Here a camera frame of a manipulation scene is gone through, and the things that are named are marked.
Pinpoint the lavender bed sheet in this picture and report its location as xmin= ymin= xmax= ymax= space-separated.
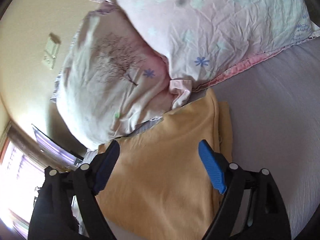
xmin=82 ymin=37 xmax=320 ymax=240

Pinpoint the white wall switch plate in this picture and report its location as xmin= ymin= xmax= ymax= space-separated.
xmin=42 ymin=33 xmax=61 ymax=69

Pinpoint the white floral pillow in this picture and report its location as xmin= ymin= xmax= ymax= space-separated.
xmin=55 ymin=2 xmax=175 ymax=150

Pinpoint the pink floral pillow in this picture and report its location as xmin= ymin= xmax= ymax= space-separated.
xmin=92 ymin=0 xmax=319 ymax=105

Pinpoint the beige long-sleeve garment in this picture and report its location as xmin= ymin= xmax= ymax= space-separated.
xmin=97 ymin=89 xmax=233 ymax=239

